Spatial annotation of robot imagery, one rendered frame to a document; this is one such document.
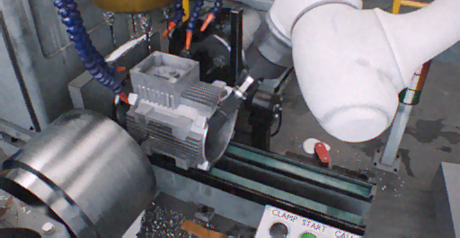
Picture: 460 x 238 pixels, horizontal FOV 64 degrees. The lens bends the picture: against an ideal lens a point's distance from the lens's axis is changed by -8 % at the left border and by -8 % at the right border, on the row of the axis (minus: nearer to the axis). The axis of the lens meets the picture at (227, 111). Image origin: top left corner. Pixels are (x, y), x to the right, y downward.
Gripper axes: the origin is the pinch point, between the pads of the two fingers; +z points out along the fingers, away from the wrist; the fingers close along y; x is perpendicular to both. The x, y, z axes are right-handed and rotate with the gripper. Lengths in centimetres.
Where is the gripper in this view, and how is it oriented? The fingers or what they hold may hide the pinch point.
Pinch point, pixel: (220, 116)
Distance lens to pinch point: 79.3
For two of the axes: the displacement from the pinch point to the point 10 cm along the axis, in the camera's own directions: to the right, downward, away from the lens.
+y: -4.3, 5.4, -7.2
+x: 7.8, 6.3, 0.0
